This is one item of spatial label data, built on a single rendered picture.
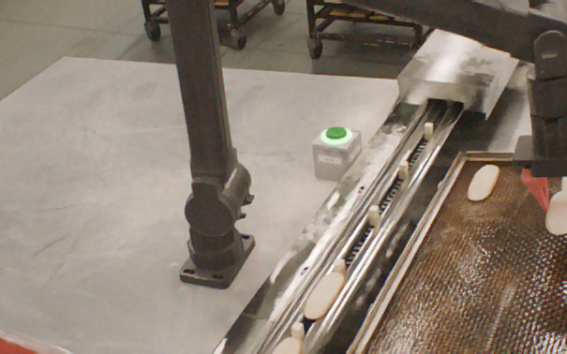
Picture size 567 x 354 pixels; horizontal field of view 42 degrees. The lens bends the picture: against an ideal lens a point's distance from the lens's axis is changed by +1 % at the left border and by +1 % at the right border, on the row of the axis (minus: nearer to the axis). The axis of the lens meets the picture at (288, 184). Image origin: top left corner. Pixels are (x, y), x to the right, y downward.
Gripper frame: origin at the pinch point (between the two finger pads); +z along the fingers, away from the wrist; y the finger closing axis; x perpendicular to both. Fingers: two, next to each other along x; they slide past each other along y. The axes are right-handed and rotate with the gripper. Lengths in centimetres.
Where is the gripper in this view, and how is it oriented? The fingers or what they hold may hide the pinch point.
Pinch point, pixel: (561, 205)
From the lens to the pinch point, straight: 104.1
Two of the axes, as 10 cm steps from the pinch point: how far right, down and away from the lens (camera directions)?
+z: 2.5, 8.4, 4.8
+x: -3.9, 5.4, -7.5
